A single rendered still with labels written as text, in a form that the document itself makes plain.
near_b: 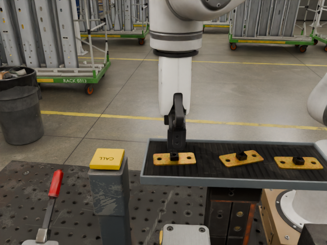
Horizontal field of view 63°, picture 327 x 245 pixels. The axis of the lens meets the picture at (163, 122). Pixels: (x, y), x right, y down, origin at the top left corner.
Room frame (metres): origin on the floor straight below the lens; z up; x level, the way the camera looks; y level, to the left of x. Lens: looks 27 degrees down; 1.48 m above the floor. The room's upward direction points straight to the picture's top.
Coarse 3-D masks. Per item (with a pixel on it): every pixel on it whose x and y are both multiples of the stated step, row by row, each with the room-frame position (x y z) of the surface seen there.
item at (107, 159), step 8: (96, 152) 0.47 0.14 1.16; (104, 152) 0.47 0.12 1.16; (112, 152) 0.47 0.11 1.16; (120, 152) 0.47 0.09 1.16; (96, 160) 0.44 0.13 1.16; (104, 160) 0.44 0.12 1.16; (112, 160) 0.44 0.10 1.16; (120, 160) 0.44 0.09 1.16; (96, 168) 0.43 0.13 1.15; (104, 168) 0.43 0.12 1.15; (112, 168) 0.43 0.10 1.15
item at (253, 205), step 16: (208, 192) 0.45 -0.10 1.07; (224, 192) 0.41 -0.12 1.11; (240, 192) 0.40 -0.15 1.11; (256, 192) 0.40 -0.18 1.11; (208, 208) 0.43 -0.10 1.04; (224, 208) 0.41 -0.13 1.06; (240, 208) 0.41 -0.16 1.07; (208, 224) 0.41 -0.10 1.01; (224, 224) 0.41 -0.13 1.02; (240, 224) 0.41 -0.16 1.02; (224, 240) 0.41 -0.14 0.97; (240, 240) 0.41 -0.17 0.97
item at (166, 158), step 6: (156, 156) 0.45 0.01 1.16; (162, 156) 0.45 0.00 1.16; (168, 156) 0.45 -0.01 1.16; (174, 156) 0.44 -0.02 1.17; (180, 156) 0.45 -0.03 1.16; (186, 156) 0.45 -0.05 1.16; (192, 156) 0.45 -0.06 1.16; (156, 162) 0.43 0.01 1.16; (162, 162) 0.43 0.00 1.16; (168, 162) 0.43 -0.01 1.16; (174, 162) 0.43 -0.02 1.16; (180, 162) 0.43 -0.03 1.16; (186, 162) 0.43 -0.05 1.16; (192, 162) 0.43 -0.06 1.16
